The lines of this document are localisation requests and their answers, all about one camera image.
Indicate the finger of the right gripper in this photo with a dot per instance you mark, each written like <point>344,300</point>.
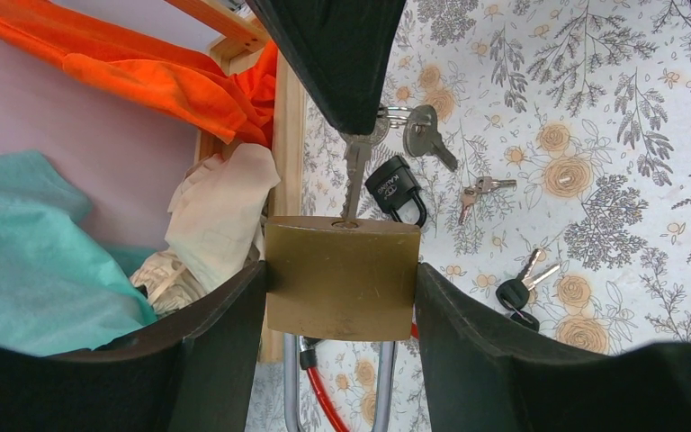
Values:
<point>339,50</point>

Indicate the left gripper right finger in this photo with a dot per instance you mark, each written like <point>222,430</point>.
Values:
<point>485,372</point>

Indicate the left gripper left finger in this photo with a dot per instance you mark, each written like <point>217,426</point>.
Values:
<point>190,371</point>

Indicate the silver key bunch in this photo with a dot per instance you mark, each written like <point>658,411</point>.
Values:
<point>420,138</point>

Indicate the brass padlock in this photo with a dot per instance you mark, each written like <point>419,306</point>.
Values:
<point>331,278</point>

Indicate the black-headed key pair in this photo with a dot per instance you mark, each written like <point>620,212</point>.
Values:
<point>514,294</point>

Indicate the small brass key pair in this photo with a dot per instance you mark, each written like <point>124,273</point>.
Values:
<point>482,185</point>

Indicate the wooden rack base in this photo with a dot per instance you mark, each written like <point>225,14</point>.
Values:
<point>237,49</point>

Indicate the black padlock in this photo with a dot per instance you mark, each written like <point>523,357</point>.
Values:
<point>392,185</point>

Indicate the beige cloth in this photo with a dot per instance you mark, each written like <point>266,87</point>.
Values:
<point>215,224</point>

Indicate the teal t-shirt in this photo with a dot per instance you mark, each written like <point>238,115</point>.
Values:
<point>60,290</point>

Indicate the orange t-shirt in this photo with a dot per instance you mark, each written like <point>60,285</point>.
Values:
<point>162,76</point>

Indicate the red cable lock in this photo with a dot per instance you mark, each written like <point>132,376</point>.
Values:
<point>309,365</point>

